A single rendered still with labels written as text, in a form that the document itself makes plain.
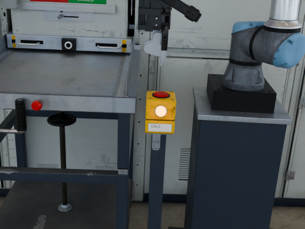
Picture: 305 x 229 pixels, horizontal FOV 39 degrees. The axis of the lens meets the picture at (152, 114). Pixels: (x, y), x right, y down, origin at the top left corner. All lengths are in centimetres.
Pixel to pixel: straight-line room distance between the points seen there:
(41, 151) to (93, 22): 75
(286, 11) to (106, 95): 62
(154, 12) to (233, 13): 97
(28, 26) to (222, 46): 87
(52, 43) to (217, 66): 76
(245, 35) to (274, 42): 12
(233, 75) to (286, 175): 95
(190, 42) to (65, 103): 81
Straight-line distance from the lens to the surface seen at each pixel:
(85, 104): 139
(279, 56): 139
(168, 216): 225
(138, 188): 231
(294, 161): 233
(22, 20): 195
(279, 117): 152
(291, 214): 242
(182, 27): 199
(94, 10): 184
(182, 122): 212
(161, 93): 116
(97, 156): 223
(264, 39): 143
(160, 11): 108
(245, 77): 151
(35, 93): 141
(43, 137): 223
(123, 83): 150
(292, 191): 242
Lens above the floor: 128
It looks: 21 degrees down
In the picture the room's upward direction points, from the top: 3 degrees clockwise
